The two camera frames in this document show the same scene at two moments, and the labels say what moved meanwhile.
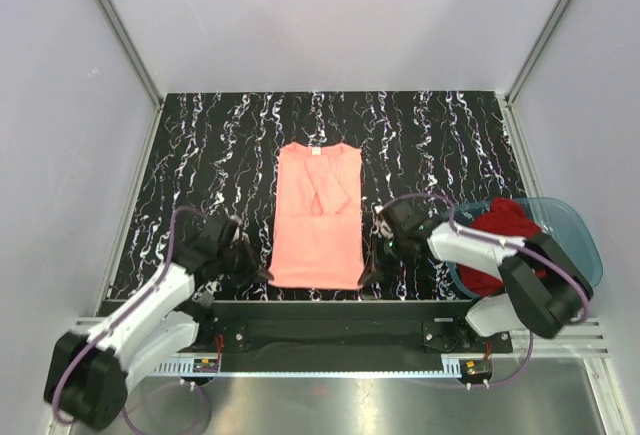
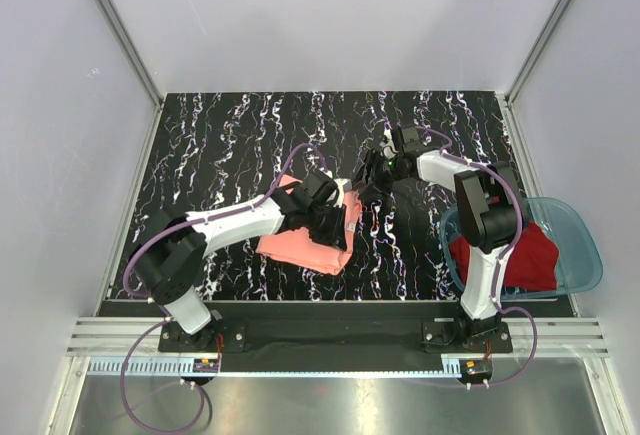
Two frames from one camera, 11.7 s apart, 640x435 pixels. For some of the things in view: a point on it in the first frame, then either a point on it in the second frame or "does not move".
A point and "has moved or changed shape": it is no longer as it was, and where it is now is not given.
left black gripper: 252,262 → 335,237
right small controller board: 479,369 does not move
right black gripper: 382,266 → 361,177
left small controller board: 206,365 does not move
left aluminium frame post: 138,63 does not move
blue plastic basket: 564,224 does not move
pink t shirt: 319,217 has moved or changed shape
